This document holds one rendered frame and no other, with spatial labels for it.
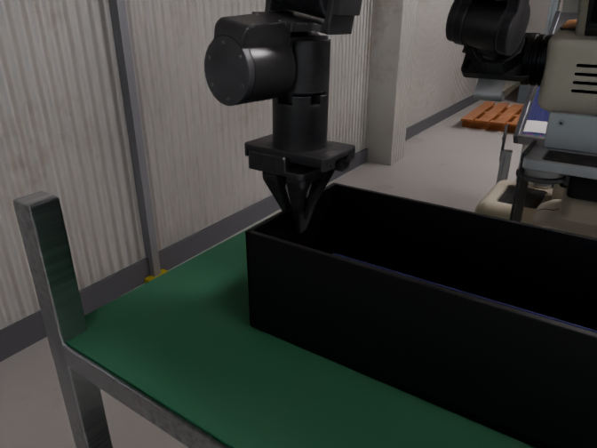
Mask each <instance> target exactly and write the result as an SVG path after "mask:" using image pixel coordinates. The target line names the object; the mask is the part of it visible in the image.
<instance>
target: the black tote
mask: <svg viewBox="0 0 597 448"><path fill-rule="evenodd" d="M245 238H246V256H247V274H248V292H249V311H250V326H251V327H254V328H256V329H258V330H261V331H262V332H266V333H268V334H270V335H273V336H275V337H276V338H279V339H281V340H285V341H287V342H289V343H291V344H293V345H296V346H298V347H300V348H303V349H305V350H308V351H310V352H312V353H315V354H317V355H318V356H322V357H324V358H327V359H329V360H331V361H333V362H335V363H338V364H341V365H344V366H345V367H347V368H350V369H352V370H354V371H357V372H359V373H362V374H364V375H366V376H369V377H371V378H372V379H375V380H378V381H381V382H383V383H385V384H387V385H389V386H392V387H394V388H398V389H400V390H401V391H404V392H406V393H408V394H411V395H413V396H416V397H418V398H420V399H423V400H425V401H427V402H429V403H431V404H435V405H437V406H440V407H441V408H443V409H446V410H448V411H450V412H454V413H455V414H458V415H460V416H462V417H465V418H467V419H469V420H472V421H474V422H477V423H479V424H481V425H483V426H485V427H487V428H491V429H494V430H496V431H497V432H500V433H502V434H504V435H507V436H510V437H512V438H514V439H516V440H519V441H521V442H523V443H525V444H528V445H531V446H533V447H535V448H597V333H595V332H589V331H587V330H584V329H580V328H577V327H575V326H571V325H568V324H563V323H560V322H557V321H554V320H551V319H548V318H544V317H542V316H536V315H533V314H530V313H527V312H524V311H520V310H518V309H515V308H509V307H507V306H503V305H500V304H497V303H494V302H491V301H487V300H483V299H479V298H476V297H474V296H470V295H467V294H464V293H461V292H456V291H452V290H450V289H447V288H443V287H441V286H437V285H434V284H429V283H426V282H423V281H419V280H417V279H414V278H410V277H407V276H402V275H399V274H396V273H393V272H390V271H386V270H384V269H381V268H375V267H372V266H369V265H366V264H363V263H360V262H357V261H354V260H349V259H346V258H342V257H339V256H336V255H333V253H336V254H340V255H343V256H347V257H349V258H352V259H356V260H360V261H364V262H367V263H370V264H373V265H376V266H380V267H382V268H388V269H391V270H394V271H397V272H400V273H403V274H406V275H410V276H414V277H418V278H421V279H424V280H427V281H430V282H434V283H437V284H442V285H445V286H448V287H451V288H454V289H458V290H460V291H463V292H469V293H472V294H475V295H478V296H482V297H484V298H487V299H491V300H496V301H499V302H502V303H505V304H508V305H512V306H515V307H517V308H523V309H526V310H529V311H532V312H536V313H539V314H541V315H545V316H550V317H553V318H556V319H560V320H562V321H565V322H569V323H572V324H577V325H580V326H584V327H586V328H589V329H593V330H595V331H597V238H594V237H589V236H582V235H578V234H574V233H570V232H565V231H560V230H557V229H552V228H544V227H540V226H536V225H531V224H528V223H523V222H519V221H514V220H507V219H502V218H499V217H494V216H489V215H485V214H481V213H477V212H469V211H465V210H460V209H456V208H452V207H448V206H443V205H438V204H431V203H427V202H423V201H418V200H414V199H409V198H406V197H401V196H393V195H389V194H385V193H380V192H377V191H372V190H368V189H363V188H356V187H351V186H348V185H343V184H338V183H331V184H330V185H329V186H327V187H325V189H324V191H323V192H322V194H321V196H320V197H319V199H318V201H317V203H316V205H315V207H314V211H313V213H312V216H311V219H310V221H309V223H308V225H307V228H306V230H305V231H303V232H302V233H300V234H299V233H297V230H296V226H295V222H294V219H293V214H292V209H291V206H290V207H289V208H287V209H285V210H283V211H281V212H279V213H277V214H276V215H274V216H272V217H271V218H269V219H267V220H264V221H263V222H261V223H259V224H258V225H256V226H254V227H253V228H250V229H248V230H246V231H245Z"/></svg>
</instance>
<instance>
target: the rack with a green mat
mask: <svg viewBox="0 0 597 448"><path fill-rule="evenodd" d="M12 202H13V206H14V209H15V212H16V216H17V220H18V223H19V227H20V233H21V236H22V240H23V244H24V247H25V251H26V254H27V258H28V264H29V267H30V271H31V275H32V278H33V282H34V286H35V289H36V295H37V298H38V302H39V306H40V309H41V313H42V317H43V320H44V326H45V330H46V333H47V339H48V342H49V346H50V349H51V352H52V357H53V361H54V364H55V368H56V372H57V375H58V378H59V382H60V388H61V392H62V395H63V399H64V403H65V406H66V409H67V413H68V419H69V423H70V427H71V430H72V433H73V437H74V440H75V444H76V448H113V446H112V442H111V438H110V434H109V429H108V425H107V418H106V414H105V409H104V405H103V401H102V396H101V393H100V390H101V389H102V390H103V391H105V392H106V393H108V394H109V395H111V396H112V397H113V398H115V399H116V400H118V401H119V402H121V403H122V404H124V405H126V406H127V407H129V408H130V409H132V410H133V411H135V412H136V413H137V414H139V415H140V416H142V417H143V418H145V419H146V420H148V421H150V422H151V423H153V424H154V425H156V426H157V427H159V428H160V429H161V430H163V431H164V432H166V433H167V434H169V435H170V436H172V437H174V438H175V439H177V440H178V441H180V442H181V443H183V444H184V445H185V446H187V447H188V448H535V447H533V446H531V445H528V444H525V443H523V442H521V441H519V440H516V439H514V438H512V437H510V436H507V435H504V434H502V433H500V432H497V431H496V430H494V429H491V428H487V427H485V426H483V425H481V424H479V423H477V422H474V421H472V420H469V419H467V418H465V417H462V416H460V415H458V414H455V413H454V412H450V411H448V410H446V409H443V408H441V407H440V406H437V405H435V404H431V403H429V402H427V401H425V400H423V399H420V398H418V397H416V396H413V395H411V394H408V393H406V392H404V391H401V390H400V389H398V388H394V387H392V386H389V385H387V384H386V383H383V382H381V381H378V380H375V379H372V378H371V377H369V376H366V375H364V374H362V373H359V372H357V371H354V370H352V369H350V368H347V367H345V366H344V365H341V364H338V363H335V362H333V361H331V360H329V359H327V358H324V357H322V356H318V355H317V354H315V353H312V352H310V351H308V350H305V349H303V348H300V347H298V346H296V345H293V344H291V343H289V342H287V341H285V340H281V339H279V338H276V337H275V336H273V335H270V334H268V333H266V332H262V331H261V330H258V329H256V328H254V327H251V326H250V311H249V292H248V274H247V256H246V238H245V231H246V230H248V229H250V228H248V229H246V230H244V231H243V232H242V233H240V234H238V235H236V236H233V237H231V238H229V239H228V240H226V241H225V242H223V243H221V244H218V245H216V246H214V247H213V248H211V249H210V250H208V251H206V252H203V253H201V254H200V255H198V256H196V257H194V258H193V259H191V260H188V261H186V262H185V263H183V264H181V265H179V266H177V267H176V268H173V269H171V270H170V271H168V272H166V273H164V274H162V275H160V276H158V277H157V278H155V279H153V280H151V281H149V282H147V283H145V284H143V285H142V286H140V287H138V288H136V289H134V290H132V291H130V292H128V293H126V294H125V295H123V296H121V297H119V298H117V299H115V300H113V301H111V302H109V303H108V304H106V305H104V306H102V307H100V308H98V309H96V310H94V311H92V312H91V313H89V314H87V315H84V311H83V306H82V302H81V298H80V293H79V290H78V285H77V281H76V273H75V270H74V265H73V261H72V257H71V252H70V248H69V244H68V236H67V232H66V228H65V223H64V220H63V215H62V211H61V207H60V200H59V198H58V197H57V196H55V195H52V194H49V193H46V192H44V191H39V192H36V193H33V194H30V195H26V196H22V197H18V198H15V199H13V200H12ZM253 227H254V226H253ZM253 227H251V228H253Z"/></svg>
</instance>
